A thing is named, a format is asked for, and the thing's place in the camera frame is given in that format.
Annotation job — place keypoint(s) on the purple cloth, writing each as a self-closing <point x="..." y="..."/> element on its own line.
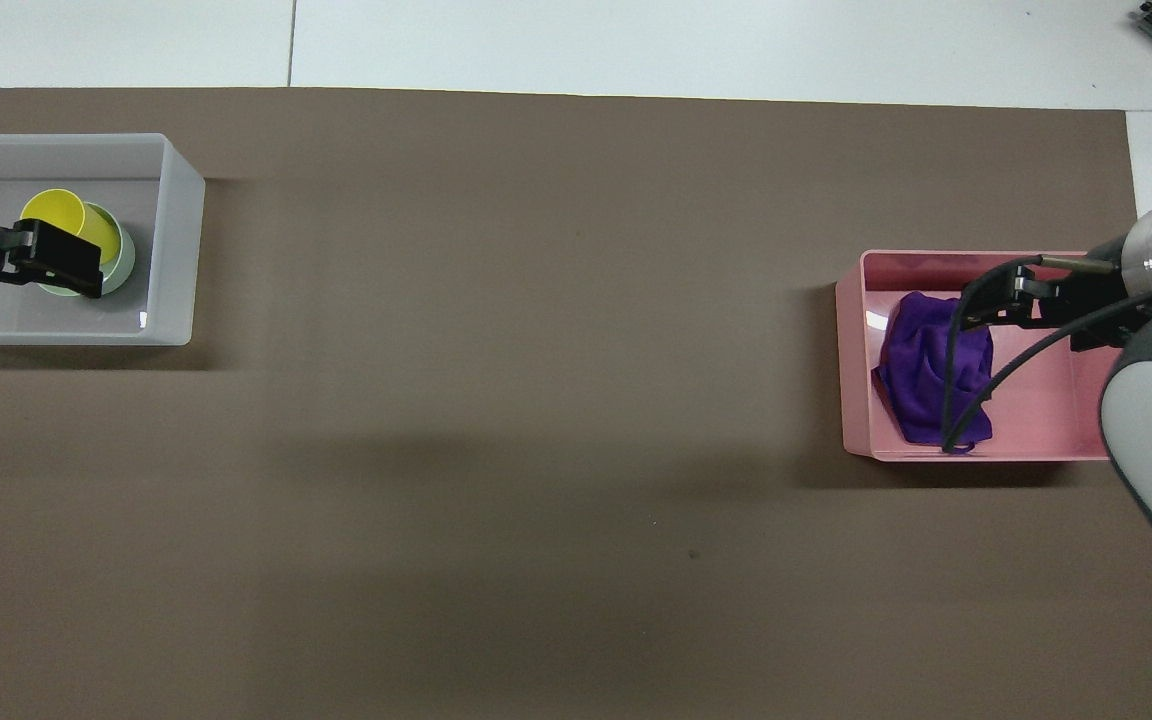
<point x="916" y="370"/>

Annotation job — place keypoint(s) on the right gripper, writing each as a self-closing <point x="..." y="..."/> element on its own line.
<point x="1101" y="295"/>

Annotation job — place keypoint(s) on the light green plastic cup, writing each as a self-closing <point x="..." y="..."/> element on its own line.
<point x="125" y="258"/>

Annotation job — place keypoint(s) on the yellow plastic cup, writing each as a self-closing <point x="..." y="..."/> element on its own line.
<point x="51" y="208"/>

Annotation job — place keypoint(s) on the translucent white plastic bin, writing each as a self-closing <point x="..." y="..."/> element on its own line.
<point x="176" y="200"/>

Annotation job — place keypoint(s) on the pink plastic bin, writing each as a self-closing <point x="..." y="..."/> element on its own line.
<point x="1036" y="420"/>

